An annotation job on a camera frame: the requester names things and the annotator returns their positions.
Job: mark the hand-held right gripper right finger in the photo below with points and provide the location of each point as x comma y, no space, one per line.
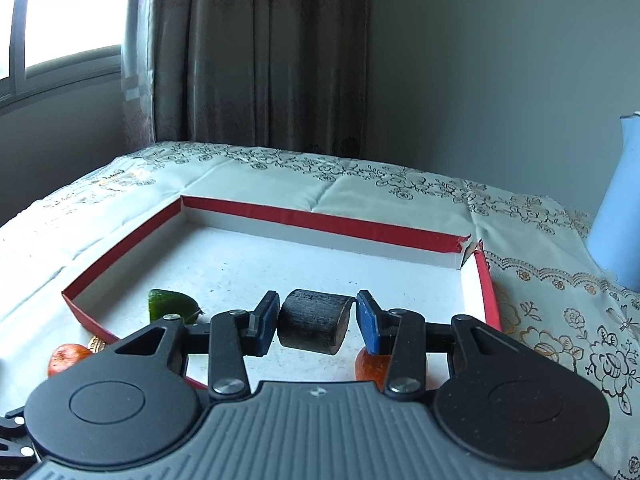
367,327

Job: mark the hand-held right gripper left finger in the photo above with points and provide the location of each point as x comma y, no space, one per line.
262,327

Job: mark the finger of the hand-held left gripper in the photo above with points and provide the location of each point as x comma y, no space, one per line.
12,421

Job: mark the dark eggplant piece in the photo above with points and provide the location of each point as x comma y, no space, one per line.
310,322

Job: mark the red cardboard tray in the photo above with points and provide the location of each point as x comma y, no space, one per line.
300,270

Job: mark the orange tangerine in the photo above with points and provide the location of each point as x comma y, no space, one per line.
67,358
367,368

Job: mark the green cucumber piece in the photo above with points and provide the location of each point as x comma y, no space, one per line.
167,305

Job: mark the brown curtain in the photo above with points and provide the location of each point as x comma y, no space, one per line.
260,55

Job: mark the sheer patterned curtain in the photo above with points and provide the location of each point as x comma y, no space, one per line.
137,85

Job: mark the blue electric kettle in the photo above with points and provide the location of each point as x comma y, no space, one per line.
617,210

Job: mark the window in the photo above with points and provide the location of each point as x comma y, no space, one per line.
65,10

